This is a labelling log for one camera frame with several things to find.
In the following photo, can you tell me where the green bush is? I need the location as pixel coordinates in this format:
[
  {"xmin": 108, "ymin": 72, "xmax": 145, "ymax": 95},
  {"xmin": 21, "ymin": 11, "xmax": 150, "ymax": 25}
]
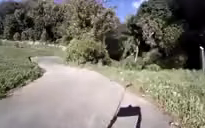
[{"xmin": 65, "ymin": 35, "xmax": 113, "ymax": 66}]

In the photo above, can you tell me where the grey asphalt path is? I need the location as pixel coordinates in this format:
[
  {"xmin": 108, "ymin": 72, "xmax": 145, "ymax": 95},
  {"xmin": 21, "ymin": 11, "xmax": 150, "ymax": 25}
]
[{"xmin": 0, "ymin": 55, "xmax": 178, "ymax": 128}]

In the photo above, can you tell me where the wood of trees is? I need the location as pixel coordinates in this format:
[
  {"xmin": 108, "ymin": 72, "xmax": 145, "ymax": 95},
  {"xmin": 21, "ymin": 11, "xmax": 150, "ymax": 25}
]
[{"xmin": 0, "ymin": 0, "xmax": 205, "ymax": 73}]

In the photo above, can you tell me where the grass verge with weeds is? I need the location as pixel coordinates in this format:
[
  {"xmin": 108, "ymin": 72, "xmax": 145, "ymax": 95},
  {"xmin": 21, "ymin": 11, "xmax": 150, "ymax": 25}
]
[{"xmin": 77, "ymin": 61, "xmax": 205, "ymax": 128}]

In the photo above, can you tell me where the grass field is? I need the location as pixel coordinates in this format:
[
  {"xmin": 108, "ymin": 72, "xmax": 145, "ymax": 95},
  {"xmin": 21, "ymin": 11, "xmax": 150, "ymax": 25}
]
[{"xmin": 0, "ymin": 38, "xmax": 67, "ymax": 102}]

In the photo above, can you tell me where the thin pale post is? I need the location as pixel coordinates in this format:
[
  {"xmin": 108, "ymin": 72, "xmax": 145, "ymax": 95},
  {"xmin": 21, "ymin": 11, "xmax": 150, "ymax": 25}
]
[{"xmin": 134, "ymin": 45, "xmax": 140, "ymax": 64}]

